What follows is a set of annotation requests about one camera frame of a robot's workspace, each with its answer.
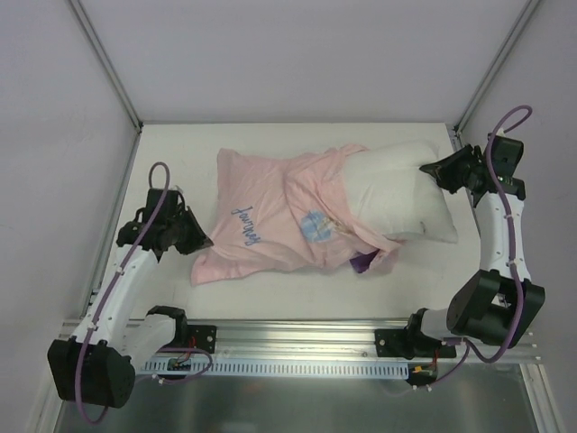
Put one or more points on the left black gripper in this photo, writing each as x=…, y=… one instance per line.
x=183, y=231

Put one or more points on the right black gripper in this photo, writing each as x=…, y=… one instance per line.
x=453, y=170

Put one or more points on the white pillow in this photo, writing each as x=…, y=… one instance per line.
x=388, y=193

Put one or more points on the pink Journey pillow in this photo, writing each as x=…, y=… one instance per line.
x=283, y=215

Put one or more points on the purple Elsa pillowcase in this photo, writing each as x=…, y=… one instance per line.
x=361, y=263

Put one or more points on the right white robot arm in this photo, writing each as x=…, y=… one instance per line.
x=494, y=308

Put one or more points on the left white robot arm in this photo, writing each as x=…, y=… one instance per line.
x=98, y=363

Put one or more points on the right aluminium frame post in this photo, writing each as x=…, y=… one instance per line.
x=499, y=60

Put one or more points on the aluminium frame post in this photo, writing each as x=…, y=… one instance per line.
x=95, y=44
x=499, y=60

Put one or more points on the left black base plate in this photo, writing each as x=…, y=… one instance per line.
x=197, y=336

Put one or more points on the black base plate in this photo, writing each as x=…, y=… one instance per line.
x=197, y=336
x=392, y=343

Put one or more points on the aluminium mounting rail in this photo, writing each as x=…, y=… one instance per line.
x=327, y=340

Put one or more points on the white slotted cable duct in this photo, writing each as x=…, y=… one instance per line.
x=166, y=366

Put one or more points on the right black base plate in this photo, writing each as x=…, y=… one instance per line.
x=392, y=343

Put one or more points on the left aluminium frame post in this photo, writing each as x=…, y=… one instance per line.
x=95, y=44

